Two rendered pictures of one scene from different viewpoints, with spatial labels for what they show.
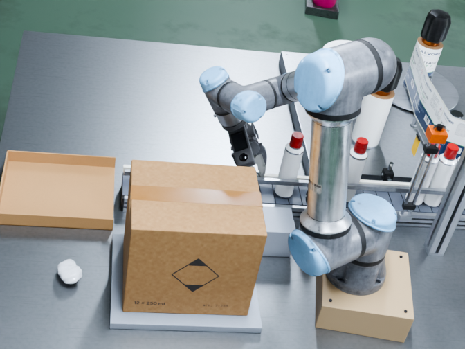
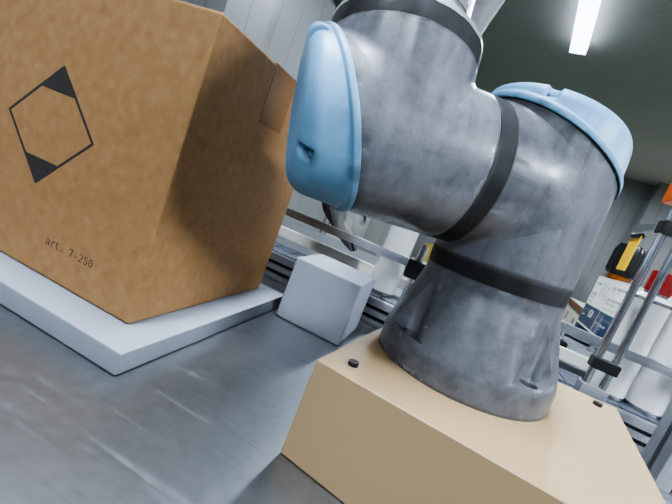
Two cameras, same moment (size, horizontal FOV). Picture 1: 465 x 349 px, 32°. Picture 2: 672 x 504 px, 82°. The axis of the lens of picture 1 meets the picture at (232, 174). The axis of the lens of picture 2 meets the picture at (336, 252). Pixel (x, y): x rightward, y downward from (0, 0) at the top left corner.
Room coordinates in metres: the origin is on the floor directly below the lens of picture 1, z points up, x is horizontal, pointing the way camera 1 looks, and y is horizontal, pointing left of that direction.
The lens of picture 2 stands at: (1.13, -0.38, 1.02)
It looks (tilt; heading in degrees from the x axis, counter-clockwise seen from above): 9 degrees down; 27
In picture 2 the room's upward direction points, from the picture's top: 21 degrees clockwise
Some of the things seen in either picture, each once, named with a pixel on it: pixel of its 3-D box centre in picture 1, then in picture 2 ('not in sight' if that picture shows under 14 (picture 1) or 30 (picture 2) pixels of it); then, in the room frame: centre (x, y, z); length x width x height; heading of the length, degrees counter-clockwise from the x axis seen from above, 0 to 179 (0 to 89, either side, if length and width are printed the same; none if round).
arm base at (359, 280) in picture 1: (358, 259); (478, 316); (1.49, -0.35, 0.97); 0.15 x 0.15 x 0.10
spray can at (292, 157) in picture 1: (290, 164); (401, 239); (1.79, -0.15, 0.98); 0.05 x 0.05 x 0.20
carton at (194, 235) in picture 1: (189, 238); (145, 150); (1.42, 0.07, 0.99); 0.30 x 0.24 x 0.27; 102
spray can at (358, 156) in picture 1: (353, 169); not in sight; (1.82, -0.33, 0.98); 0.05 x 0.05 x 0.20
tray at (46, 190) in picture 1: (58, 189); not in sight; (1.65, 0.45, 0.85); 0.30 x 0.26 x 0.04; 102
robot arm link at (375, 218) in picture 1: (367, 226); (522, 187); (1.48, -0.34, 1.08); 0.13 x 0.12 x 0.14; 131
